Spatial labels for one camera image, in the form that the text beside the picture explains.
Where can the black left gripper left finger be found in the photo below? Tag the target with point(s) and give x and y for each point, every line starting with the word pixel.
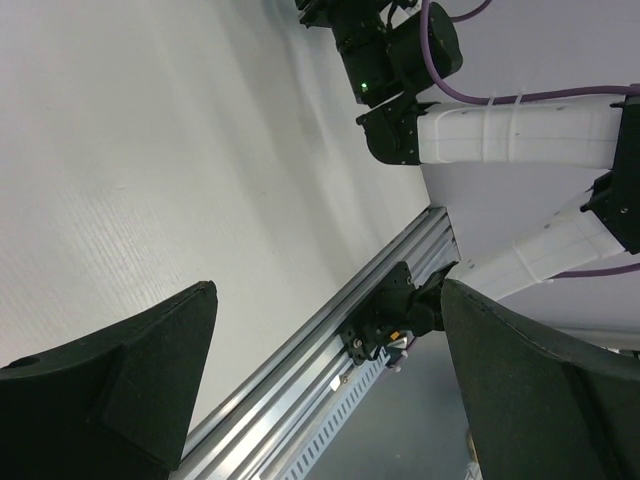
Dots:
pixel 114 404

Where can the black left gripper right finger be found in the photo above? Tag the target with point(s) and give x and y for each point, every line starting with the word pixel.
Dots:
pixel 540 404

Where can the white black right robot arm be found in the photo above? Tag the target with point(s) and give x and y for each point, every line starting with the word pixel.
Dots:
pixel 392 51

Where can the aluminium rail frame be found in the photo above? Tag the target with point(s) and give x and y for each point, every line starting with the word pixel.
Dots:
pixel 249 435

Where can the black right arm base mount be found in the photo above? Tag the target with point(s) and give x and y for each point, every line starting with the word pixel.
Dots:
pixel 395 306

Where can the grey slotted cable duct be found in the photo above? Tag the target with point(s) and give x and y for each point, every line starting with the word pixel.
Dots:
pixel 342 402

